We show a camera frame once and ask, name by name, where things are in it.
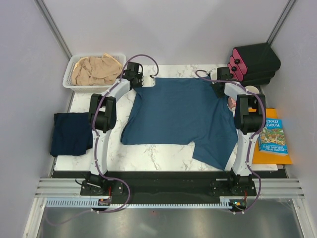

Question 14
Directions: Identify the blue t shirt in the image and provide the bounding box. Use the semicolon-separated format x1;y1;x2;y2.
120;78;238;170

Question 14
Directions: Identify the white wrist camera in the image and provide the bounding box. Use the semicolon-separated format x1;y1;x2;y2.
142;76;156;87
209;68;217;80

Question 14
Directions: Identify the beige t shirt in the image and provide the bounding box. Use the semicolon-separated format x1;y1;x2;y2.
71;53;123;86

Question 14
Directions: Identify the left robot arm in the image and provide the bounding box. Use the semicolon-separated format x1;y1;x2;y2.
82;61;145;195

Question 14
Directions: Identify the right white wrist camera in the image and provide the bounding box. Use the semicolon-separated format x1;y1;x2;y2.
209;68;217;80

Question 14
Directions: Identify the blue treehouse book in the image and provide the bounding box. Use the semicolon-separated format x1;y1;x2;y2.
258;118;288;156

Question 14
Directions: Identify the white plastic basket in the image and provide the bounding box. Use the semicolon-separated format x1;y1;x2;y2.
62;52;127;93

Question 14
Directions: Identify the folded navy t shirt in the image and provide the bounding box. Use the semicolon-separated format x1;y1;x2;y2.
50;113;93;157

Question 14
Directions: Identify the pink cube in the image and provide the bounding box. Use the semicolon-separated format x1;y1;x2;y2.
227;97;236;111

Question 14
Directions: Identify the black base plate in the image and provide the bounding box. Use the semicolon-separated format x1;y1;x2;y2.
80;170;257;205

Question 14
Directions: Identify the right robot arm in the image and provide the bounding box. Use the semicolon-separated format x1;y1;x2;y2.
211;67;266;196

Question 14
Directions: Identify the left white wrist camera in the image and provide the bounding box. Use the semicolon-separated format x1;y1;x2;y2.
142;76;156;87

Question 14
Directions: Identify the aluminium rail frame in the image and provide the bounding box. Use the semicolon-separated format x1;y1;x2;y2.
23;178;317;238

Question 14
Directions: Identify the orange folder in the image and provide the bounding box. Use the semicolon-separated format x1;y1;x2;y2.
252;108;293;165

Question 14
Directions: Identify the black pink drawer unit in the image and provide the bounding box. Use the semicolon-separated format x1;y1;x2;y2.
227;43;281;87

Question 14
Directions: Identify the yellow mug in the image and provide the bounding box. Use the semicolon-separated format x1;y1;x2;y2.
245;85;260;94

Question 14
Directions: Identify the white cable duct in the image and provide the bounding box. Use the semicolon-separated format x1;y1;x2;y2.
45;198;246;209

